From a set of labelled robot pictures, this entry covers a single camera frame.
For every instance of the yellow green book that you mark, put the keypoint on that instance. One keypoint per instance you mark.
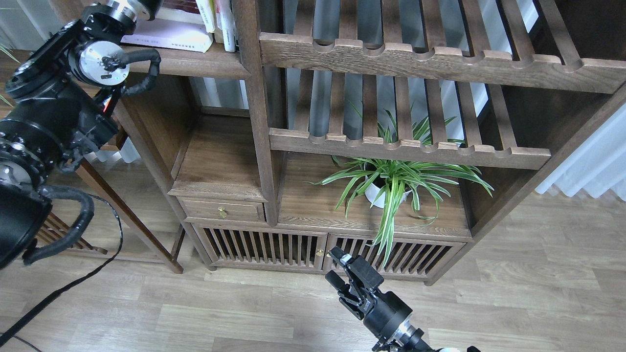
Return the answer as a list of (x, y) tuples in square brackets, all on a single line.
[(207, 12)]

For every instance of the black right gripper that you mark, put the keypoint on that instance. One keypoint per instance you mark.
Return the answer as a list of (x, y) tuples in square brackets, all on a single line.
[(384, 314)]

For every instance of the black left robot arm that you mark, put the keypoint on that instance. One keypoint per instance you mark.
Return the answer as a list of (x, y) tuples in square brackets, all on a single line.
[(65, 94)]

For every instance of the white purple book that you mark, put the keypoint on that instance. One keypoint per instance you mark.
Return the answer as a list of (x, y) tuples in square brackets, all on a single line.
[(170, 34)]

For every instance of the white curtain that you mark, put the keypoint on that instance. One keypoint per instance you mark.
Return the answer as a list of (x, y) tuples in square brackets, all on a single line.
[(595, 168)]

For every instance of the spider plant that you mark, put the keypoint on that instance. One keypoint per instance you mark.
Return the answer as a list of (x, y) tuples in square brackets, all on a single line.
[(428, 175)]

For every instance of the upright white book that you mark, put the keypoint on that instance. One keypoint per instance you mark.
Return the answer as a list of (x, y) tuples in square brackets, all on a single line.
[(224, 9)]

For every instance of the wooden side table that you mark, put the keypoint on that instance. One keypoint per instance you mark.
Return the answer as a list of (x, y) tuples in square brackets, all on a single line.
[(152, 231)]

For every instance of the white plant pot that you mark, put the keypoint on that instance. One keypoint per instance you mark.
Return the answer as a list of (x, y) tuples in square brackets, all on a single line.
[(386, 191)]

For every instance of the dark wooden bookshelf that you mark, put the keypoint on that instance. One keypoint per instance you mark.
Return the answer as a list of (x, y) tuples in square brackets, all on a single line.
[(444, 81)]

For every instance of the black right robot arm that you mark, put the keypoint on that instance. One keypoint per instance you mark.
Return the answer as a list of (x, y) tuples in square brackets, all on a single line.
[(415, 343)]

